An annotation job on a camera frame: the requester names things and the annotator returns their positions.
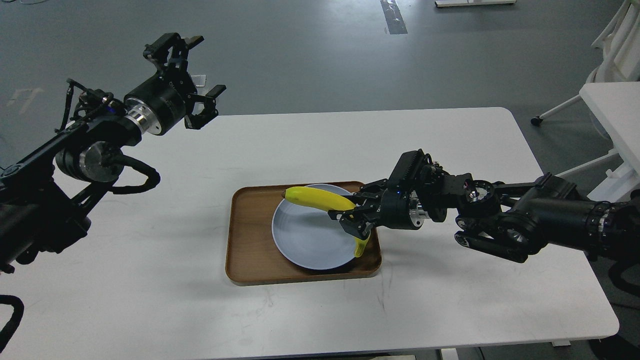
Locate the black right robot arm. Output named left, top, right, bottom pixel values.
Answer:
left=327, top=149, right=640, bottom=296

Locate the white chair frame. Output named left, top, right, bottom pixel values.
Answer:
left=531, top=0, right=640, bottom=127

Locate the yellow banana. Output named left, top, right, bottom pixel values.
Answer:
left=284, top=186, right=372, bottom=259

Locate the white table base far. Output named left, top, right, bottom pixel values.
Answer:
left=434, top=0, right=518, bottom=8

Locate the light blue round plate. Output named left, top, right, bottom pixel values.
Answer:
left=271, top=183, right=369, bottom=271

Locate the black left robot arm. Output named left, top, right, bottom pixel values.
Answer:
left=0, top=32, right=227, bottom=274

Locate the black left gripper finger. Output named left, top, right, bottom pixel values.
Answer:
left=142, top=33, right=205, bottom=80
left=183, top=84, right=227, bottom=130

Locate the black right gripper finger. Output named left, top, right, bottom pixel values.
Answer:
left=327, top=204, right=380, bottom=240
left=351, top=180, right=391, bottom=211

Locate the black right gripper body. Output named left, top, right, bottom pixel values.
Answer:
left=375, top=180, right=430, bottom=230

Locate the brown wooden tray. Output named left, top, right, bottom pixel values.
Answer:
left=225, top=184, right=383, bottom=286

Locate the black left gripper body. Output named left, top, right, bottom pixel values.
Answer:
left=125, top=70, right=198, bottom=136

